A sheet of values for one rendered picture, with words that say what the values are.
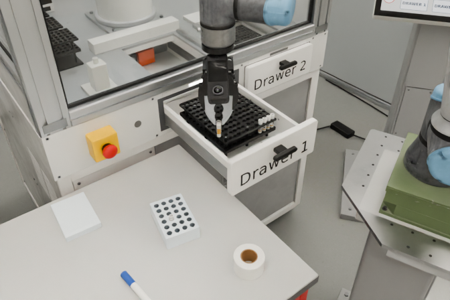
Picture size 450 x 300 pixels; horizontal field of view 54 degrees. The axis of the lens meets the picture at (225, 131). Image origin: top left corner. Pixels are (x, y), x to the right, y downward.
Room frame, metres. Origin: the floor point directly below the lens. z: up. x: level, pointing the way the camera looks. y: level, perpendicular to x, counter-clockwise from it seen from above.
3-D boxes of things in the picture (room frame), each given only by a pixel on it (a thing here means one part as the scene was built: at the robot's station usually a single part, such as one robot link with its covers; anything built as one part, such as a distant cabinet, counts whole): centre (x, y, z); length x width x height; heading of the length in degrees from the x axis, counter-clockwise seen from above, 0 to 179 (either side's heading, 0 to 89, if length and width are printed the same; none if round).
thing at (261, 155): (0.86, -0.13, 0.87); 0.29 x 0.02 x 0.11; 127
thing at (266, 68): (1.31, -0.18, 0.87); 0.29 x 0.02 x 0.11; 127
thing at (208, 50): (0.89, 0.02, 1.12); 0.09 x 0.08 x 0.12; 1
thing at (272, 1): (0.86, -0.09, 1.28); 0.11 x 0.11 x 0.08; 71
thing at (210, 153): (1.03, 0.00, 0.86); 0.40 x 0.26 x 0.06; 37
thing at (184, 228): (0.73, 0.12, 0.78); 0.12 x 0.08 x 0.04; 26
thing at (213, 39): (0.88, 0.02, 1.20); 0.08 x 0.08 x 0.05
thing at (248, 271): (0.61, -0.05, 0.78); 0.07 x 0.07 x 0.04
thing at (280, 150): (0.84, -0.14, 0.91); 0.07 x 0.04 x 0.01; 127
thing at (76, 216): (0.75, 0.38, 0.77); 0.13 x 0.09 x 0.02; 33
